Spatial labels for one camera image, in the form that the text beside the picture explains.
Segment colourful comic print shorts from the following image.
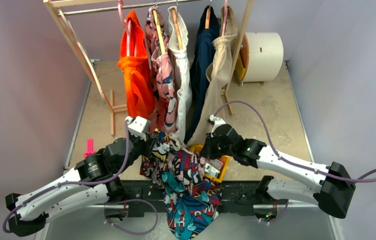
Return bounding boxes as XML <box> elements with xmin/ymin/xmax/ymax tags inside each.
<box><xmin>140</xmin><ymin>129</ymin><xmax>222</xmax><ymax>240</ymax></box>

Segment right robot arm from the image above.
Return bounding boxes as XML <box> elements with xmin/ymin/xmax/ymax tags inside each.
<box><xmin>200</xmin><ymin>124</ymin><xmax>355</xmax><ymax>219</ymax></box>

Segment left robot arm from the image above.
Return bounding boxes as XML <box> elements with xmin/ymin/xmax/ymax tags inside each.
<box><xmin>2</xmin><ymin>133</ymin><xmax>157</xmax><ymax>237</ymax></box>

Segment white shorts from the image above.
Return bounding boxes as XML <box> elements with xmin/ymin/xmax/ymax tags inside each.
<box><xmin>168</xmin><ymin>6</ymin><xmax>192</xmax><ymax>142</ymax></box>

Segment pink patterned shorts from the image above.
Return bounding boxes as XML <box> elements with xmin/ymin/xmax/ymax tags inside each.
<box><xmin>145</xmin><ymin>6</ymin><xmax>178</xmax><ymax>133</ymax></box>

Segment beige shorts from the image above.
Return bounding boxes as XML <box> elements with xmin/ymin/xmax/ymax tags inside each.
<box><xmin>186</xmin><ymin>5</ymin><xmax>238</xmax><ymax>146</ymax></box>

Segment navy blue shorts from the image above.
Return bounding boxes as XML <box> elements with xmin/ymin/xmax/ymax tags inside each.
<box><xmin>184</xmin><ymin>6</ymin><xmax>220</xmax><ymax>143</ymax></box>

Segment pink hanger under orange shorts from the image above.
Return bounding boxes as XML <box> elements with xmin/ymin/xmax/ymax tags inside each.
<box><xmin>118</xmin><ymin>0</ymin><xmax>137</xmax><ymax>56</ymax></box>

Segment orange wooden hanger navy shorts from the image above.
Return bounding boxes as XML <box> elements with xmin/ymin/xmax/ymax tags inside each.
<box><xmin>204</xmin><ymin>5</ymin><xmax>211</xmax><ymax>29</ymax></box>

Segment pink hanger under beige shorts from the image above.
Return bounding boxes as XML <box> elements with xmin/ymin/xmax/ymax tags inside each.
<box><xmin>221</xmin><ymin>0</ymin><xmax>228</xmax><ymax>36</ymax></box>

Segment yellow plastic bin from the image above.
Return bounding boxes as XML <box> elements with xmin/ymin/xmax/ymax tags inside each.
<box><xmin>205</xmin><ymin>155</ymin><xmax>231</xmax><ymax>184</ymax></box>

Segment white items in bin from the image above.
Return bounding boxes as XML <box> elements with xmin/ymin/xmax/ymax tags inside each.
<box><xmin>204</xmin><ymin>159</ymin><xmax>224</xmax><ymax>178</ymax></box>

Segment pink plastic clip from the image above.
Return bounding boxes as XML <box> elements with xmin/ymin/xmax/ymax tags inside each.
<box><xmin>84</xmin><ymin>138</ymin><xmax>96</xmax><ymax>158</ymax></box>

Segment white cylindrical drum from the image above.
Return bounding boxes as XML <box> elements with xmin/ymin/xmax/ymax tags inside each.
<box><xmin>235</xmin><ymin>32</ymin><xmax>284</xmax><ymax>86</ymax></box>

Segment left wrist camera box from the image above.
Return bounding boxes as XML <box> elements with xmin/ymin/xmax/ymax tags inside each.
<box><xmin>125</xmin><ymin>116</ymin><xmax>150</xmax><ymax>141</ymax></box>

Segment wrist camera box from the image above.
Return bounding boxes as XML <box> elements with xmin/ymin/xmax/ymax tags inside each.
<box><xmin>125</xmin><ymin>116</ymin><xmax>150</xmax><ymax>141</ymax></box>
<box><xmin>208</xmin><ymin>114</ymin><xmax>226</xmax><ymax>133</ymax></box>

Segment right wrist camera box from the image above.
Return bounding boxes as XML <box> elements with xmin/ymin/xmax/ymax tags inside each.
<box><xmin>208</xmin><ymin>114</ymin><xmax>226</xmax><ymax>133</ymax></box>

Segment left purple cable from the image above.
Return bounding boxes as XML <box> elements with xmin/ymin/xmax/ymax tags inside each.
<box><xmin>3</xmin><ymin>119</ymin><xmax>132</xmax><ymax>234</ymax></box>

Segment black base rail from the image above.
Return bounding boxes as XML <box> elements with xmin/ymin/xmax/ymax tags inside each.
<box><xmin>109</xmin><ymin>176</ymin><xmax>287</xmax><ymax>219</ymax></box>

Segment wooden clothes rack frame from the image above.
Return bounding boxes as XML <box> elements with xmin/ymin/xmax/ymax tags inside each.
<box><xmin>43</xmin><ymin>0</ymin><xmax>254</xmax><ymax>137</ymax></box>

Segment loose purple cable loop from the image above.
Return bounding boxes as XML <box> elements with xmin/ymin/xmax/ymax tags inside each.
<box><xmin>103</xmin><ymin>199</ymin><xmax>160</xmax><ymax>237</ymax></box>

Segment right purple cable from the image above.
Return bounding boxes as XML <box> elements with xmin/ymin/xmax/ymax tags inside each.
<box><xmin>212</xmin><ymin>100</ymin><xmax>376</xmax><ymax>184</ymax></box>

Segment metal hanging rail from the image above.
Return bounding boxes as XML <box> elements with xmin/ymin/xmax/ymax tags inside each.
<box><xmin>59</xmin><ymin>0</ymin><xmax>200</xmax><ymax>16</ymax></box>

